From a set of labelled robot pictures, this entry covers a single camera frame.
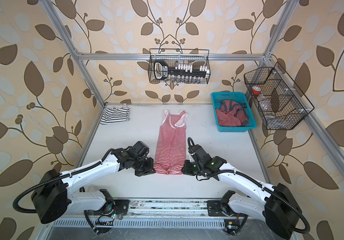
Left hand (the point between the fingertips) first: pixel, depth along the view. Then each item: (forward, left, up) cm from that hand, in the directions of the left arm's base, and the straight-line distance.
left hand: (158, 170), depth 78 cm
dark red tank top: (+43, -48, -1) cm, 64 cm away
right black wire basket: (+25, -61, +26) cm, 71 cm away
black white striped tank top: (+43, +38, -6) cm, 57 cm away
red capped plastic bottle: (+42, -55, +22) cm, 73 cm away
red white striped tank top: (+11, -6, -8) cm, 15 cm away
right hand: (0, -12, 0) cm, 12 cm away
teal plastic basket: (+60, -57, -1) cm, 83 cm away
